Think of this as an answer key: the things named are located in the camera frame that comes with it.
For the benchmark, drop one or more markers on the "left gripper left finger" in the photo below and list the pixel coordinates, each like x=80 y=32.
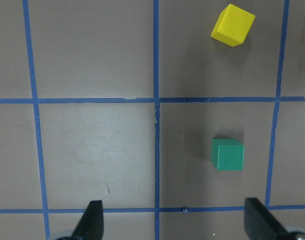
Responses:
x=91 y=224

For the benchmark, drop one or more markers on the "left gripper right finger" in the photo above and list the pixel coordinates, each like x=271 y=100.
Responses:
x=260 y=224

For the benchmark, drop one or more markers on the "green wooden block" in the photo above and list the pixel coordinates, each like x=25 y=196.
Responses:
x=227 y=154

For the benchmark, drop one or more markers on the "yellow wooden block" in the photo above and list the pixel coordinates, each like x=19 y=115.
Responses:
x=233 y=26

